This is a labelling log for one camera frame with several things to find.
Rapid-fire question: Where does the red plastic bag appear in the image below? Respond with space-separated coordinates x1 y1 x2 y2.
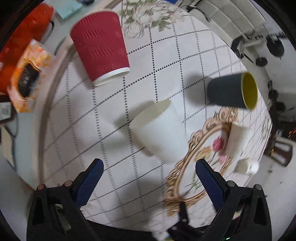
1 3 54 95

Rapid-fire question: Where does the dark green yellow-lined cup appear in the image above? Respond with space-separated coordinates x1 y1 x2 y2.
207 72 258 110

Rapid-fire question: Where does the white floral mug right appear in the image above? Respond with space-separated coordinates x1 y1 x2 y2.
234 158 259 175

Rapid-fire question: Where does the white padded chair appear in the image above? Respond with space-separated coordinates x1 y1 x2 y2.
197 0 266 39

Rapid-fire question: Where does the orange tissue box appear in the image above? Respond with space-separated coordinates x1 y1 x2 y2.
7 39 55 113

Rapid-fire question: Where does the white floral mug centre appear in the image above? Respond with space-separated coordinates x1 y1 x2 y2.
225 123 253 159

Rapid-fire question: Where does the plain white cup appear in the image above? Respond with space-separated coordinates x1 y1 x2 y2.
129 99 189 164

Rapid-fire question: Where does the red ribbed paper cup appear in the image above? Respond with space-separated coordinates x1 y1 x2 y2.
70 9 130 87

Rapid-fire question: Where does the white floral mug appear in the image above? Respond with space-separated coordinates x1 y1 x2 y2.
225 123 253 159
234 158 259 175

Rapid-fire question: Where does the patterned floral tablecloth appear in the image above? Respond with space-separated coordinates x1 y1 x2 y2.
40 1 271 232

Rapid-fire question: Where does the teal notebook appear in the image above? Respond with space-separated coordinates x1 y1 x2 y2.
55 0 83 20

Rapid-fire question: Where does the barbell with weight plates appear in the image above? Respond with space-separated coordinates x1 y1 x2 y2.
231 32 287 67

